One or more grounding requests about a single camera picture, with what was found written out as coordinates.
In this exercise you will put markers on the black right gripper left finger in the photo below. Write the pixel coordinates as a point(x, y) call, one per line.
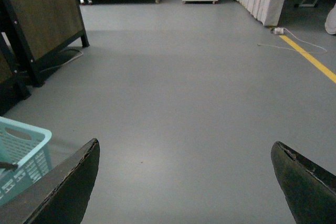
point(62, 195)

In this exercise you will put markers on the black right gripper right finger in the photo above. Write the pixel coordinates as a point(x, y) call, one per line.
point(308, 188)

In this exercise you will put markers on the light blue plastic basket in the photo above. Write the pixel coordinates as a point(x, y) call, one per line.
point(27, 146)

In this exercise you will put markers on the white power adapter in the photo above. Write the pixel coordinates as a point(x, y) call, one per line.
point(277, 30)

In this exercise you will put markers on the dark wooden display stand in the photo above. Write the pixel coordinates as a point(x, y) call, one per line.
point(33, 35)

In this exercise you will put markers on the brown basket handle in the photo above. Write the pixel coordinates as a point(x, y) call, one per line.
point(8, 166)

